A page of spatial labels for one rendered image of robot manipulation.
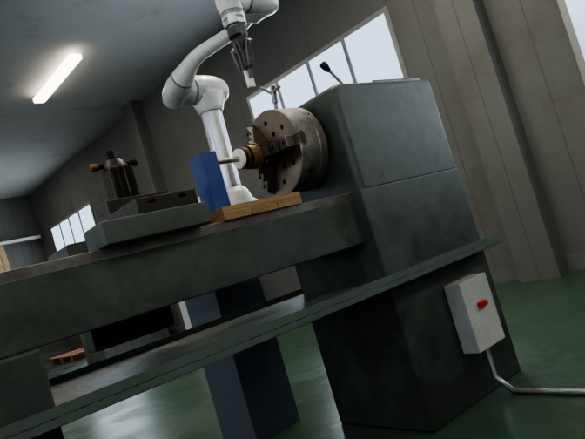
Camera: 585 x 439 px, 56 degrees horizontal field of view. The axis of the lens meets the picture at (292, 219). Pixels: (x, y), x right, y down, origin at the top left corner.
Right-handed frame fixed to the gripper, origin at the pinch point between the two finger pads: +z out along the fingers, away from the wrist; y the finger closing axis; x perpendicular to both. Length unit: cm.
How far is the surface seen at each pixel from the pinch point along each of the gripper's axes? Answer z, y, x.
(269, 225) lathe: 57, 27, -29
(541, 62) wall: -10, -14, 273
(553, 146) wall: 51, -22, 272
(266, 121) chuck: 20.0, 10.6, -5.8
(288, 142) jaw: 31.1, 23.1, -9.0
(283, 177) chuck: 41.0, 11.6, -5.8
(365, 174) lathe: 48, 32, 14
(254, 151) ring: 30.6, 13.5, -16.7
